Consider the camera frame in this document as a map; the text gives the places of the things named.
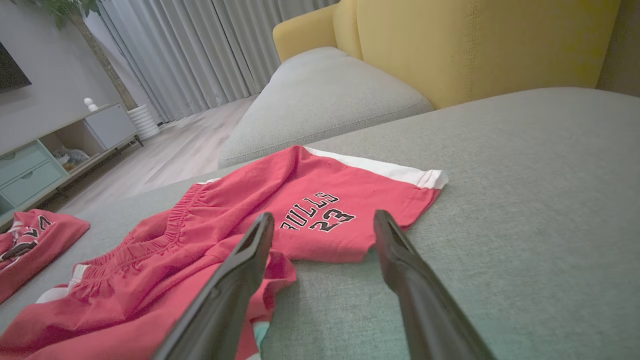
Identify green potted tree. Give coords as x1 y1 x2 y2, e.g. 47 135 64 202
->
10 0 138 111

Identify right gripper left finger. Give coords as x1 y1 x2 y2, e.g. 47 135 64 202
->
152 212 275 360

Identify white ribbed plant pot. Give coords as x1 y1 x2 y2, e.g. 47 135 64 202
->
127 104 162 142

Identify TV cabinet with drawers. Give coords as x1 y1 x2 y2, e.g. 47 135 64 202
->
0 102 145 228

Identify yellow sofa backrest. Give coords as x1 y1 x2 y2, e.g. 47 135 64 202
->
272 0 622 110

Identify black television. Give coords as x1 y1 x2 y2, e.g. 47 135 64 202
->
0 42 32 94

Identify red Bulls shorts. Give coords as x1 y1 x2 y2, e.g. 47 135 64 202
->
0 145 449 360

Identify clutter in cabinet shelf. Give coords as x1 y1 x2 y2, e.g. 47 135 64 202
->
52 146 91 172

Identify grey pleated curtains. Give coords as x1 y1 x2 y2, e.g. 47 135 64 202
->
82 0 341 125

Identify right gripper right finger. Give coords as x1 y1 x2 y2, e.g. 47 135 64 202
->
373 209 496 360

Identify red Bulls jersey white sleeves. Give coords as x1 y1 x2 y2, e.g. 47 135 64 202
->
0 209 91 304

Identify grey sofa seat cushion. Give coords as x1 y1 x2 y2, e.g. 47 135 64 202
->
218 46 435 169

